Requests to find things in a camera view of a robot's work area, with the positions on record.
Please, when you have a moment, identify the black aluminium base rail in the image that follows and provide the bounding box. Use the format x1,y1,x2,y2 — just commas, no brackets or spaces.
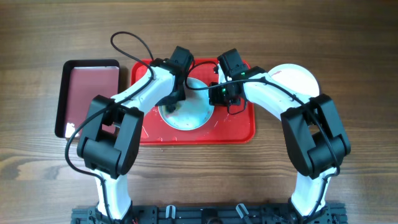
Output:
70,203,348,224

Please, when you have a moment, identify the black tray with maroon liner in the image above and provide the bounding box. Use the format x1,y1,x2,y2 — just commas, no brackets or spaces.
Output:
55,59,120,138

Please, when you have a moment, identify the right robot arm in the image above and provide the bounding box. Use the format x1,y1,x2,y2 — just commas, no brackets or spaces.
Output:
209,49,351,222

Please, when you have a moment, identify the white plate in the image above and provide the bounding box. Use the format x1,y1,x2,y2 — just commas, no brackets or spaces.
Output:
158,84,215,131
268,63,321,97

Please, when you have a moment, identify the red plastic tray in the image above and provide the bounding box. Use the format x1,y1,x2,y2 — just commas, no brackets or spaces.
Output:
130,58,256,146

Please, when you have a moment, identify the green yellow sponge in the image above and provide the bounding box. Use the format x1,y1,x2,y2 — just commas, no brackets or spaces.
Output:
165,104,181,113

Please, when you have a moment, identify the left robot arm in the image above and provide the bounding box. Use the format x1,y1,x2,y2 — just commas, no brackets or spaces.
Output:
76,47,193,223

